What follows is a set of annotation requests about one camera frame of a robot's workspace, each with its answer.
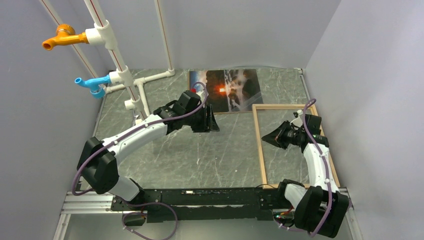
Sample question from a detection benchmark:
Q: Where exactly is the orange plastic faucet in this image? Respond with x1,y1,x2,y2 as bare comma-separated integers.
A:
41,23,89,51

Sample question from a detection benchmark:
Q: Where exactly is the aluminium extrusion rail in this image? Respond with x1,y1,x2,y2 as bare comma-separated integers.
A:
61,191,114,214

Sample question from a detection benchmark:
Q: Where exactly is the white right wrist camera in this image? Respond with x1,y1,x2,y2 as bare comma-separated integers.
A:
290,109,303,129

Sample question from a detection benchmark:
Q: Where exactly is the light wooden picture frame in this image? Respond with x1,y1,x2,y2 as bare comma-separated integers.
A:
252,103,341,190

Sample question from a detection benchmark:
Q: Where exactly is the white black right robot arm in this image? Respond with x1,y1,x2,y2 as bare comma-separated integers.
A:
261,110,350,238

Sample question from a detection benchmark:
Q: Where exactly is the blue plastic faucet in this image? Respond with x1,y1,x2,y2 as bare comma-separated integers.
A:
74,75,112,99

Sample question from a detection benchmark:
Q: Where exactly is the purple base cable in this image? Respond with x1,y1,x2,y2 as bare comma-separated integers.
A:
121,202,179,240

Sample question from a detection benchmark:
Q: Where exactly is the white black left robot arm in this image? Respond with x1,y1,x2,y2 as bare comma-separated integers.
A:
76,90,220,210

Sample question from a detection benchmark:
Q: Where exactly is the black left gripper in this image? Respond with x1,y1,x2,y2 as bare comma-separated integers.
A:
184,104,220,133

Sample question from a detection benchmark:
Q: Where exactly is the sunset landscape photo print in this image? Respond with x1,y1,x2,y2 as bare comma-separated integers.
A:
188,68,264,114

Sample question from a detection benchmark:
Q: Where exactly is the white PVC pipe stand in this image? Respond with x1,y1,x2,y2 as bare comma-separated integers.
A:
40,0,175,123

